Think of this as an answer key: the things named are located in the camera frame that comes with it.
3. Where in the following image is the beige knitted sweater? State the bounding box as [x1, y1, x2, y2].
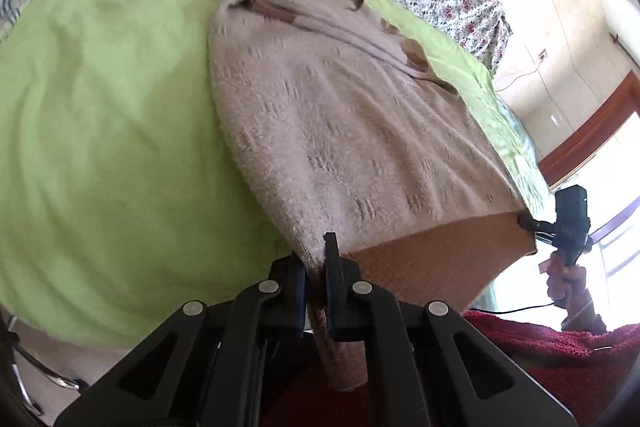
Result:
[206, 0, 538, 392]

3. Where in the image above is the green bed sheet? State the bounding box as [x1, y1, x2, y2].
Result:
[0, 0, 543, 350]

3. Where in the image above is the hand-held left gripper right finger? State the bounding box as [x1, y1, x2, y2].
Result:
[323, 232, 577, 427]

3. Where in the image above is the light blue patterned bed sheet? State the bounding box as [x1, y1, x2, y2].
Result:
[492, 94, 548, 220]

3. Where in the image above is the metal frame chair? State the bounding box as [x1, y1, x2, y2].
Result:
[0, 312, 92, 415]

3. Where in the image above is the person's right forearm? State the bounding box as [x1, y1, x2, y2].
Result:
[560, 289, 610, 335]

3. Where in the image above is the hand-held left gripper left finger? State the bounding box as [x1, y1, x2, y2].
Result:
[52, 256, 307, 427]

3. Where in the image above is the person's right hand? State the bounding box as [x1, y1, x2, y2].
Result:
[545, 251, 588, 304]

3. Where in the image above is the wooden window frame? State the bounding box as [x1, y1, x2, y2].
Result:
[537, 71, 640, 192]

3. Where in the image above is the person's red fleece clothing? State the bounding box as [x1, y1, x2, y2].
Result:
[260, 309, 640, 427]

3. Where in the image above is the white wall cable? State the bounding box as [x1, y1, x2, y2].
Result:
[494, 57, 543, 94]

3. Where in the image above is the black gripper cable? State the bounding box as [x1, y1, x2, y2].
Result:
[467, 301, 557, 315]

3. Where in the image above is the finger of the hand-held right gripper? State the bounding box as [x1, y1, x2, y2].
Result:
[517, 213, 557, 239]

